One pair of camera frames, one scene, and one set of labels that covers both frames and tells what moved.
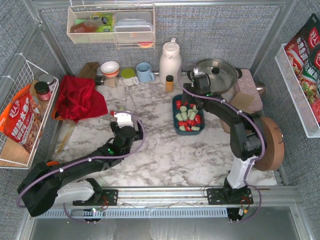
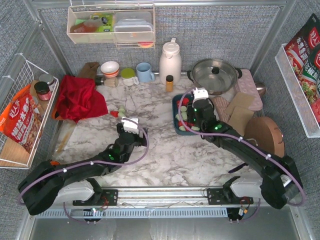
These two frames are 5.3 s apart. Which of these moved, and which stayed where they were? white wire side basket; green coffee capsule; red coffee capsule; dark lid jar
Moved: red coffee capsule
Stayed: white wire side basket; dark lid jar; green coffee capsule
